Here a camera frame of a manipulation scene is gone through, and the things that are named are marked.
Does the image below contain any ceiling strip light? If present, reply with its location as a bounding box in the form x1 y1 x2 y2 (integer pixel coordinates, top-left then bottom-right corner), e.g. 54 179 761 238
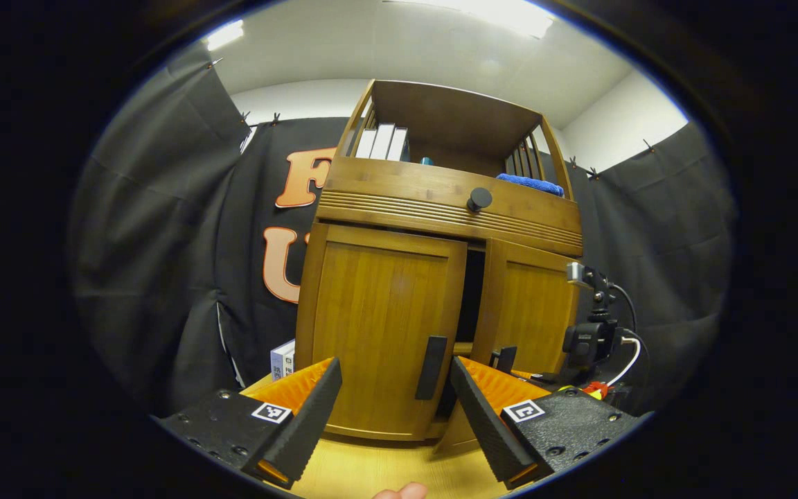
204 19 246 51

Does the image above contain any blue folded towel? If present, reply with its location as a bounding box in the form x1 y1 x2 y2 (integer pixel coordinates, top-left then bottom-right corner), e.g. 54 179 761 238
495 173 565 198

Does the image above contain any wooden cabinet door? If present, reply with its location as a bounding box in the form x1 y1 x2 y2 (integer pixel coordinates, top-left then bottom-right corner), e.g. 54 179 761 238
295 222 468 443
432 238 581 458

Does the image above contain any large ceiling light panel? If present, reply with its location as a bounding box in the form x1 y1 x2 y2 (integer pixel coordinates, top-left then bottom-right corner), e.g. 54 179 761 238
384 0 556 40

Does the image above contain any wooden cabinet drawer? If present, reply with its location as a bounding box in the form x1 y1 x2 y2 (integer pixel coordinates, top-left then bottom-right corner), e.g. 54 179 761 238
316 156 584 258

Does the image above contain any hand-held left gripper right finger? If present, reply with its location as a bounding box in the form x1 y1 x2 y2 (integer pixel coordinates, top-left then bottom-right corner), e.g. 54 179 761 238
450 356 653 489

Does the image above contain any black backdrop cloth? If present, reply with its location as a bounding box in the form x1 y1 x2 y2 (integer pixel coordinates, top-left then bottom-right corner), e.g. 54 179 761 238
70 45 739 420

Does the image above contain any wooden double-door shoe cabinet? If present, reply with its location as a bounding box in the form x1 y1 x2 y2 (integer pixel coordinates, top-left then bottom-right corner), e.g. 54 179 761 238
294 78 585 458

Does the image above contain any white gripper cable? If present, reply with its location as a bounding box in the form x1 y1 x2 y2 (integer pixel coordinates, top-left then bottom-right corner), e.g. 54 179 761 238
605 335 643 387

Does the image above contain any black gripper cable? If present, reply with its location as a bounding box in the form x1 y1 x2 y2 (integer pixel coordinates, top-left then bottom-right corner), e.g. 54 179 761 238
610 283 639 335

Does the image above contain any small white box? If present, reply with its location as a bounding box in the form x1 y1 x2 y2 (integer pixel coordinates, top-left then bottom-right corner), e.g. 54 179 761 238
270 339 296 381

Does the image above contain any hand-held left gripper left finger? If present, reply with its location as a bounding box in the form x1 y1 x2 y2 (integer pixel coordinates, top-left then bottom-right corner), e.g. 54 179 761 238
153 357 343 489

